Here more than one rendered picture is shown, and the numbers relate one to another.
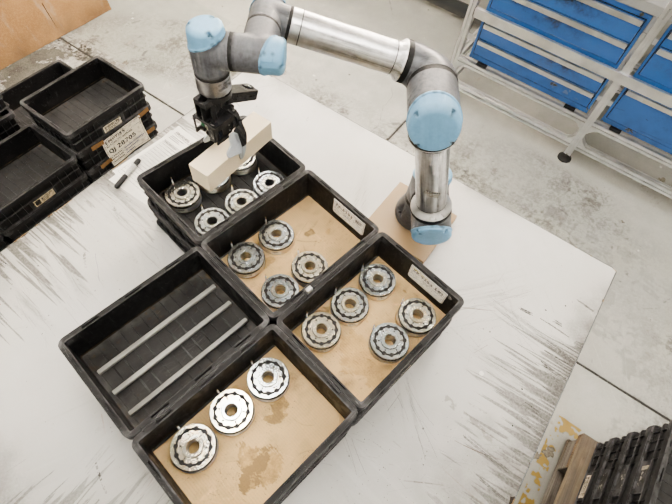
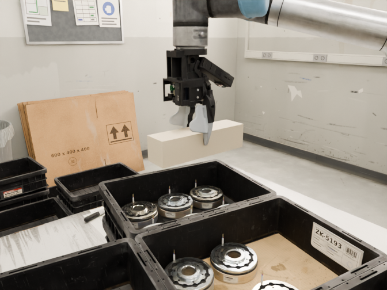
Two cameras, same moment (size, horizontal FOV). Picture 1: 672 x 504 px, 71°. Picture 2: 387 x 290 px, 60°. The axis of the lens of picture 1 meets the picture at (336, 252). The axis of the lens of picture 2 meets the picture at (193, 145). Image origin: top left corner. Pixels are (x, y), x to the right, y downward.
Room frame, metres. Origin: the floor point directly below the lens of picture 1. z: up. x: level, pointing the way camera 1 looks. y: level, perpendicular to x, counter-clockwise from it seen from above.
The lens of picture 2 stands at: (0.13, 0.02, 1.32)
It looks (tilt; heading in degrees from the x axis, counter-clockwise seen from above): 18 degrees down; 23
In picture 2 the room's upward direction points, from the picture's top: straight up
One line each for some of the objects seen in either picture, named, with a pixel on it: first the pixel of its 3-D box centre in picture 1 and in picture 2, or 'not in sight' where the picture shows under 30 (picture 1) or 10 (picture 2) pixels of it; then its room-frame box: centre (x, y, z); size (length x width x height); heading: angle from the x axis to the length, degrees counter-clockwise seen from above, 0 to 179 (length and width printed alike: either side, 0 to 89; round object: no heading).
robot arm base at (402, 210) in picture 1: (420, 205); not in sight; (0.98, -0.25, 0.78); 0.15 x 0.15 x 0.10
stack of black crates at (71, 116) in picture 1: (101, 132); (102, 214); (1.45, 1.14, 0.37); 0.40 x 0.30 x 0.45; 151
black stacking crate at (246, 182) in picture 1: (225, 185); (185, 208); (0.87, 0.36, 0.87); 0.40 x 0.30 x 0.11; 142
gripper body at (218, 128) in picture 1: (216, 111); (188, 77); (0.80, 0.32, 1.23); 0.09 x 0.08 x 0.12; 151
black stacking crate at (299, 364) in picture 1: (250, 432); not in sight; (0.19, 0.13, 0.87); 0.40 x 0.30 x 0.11; 142
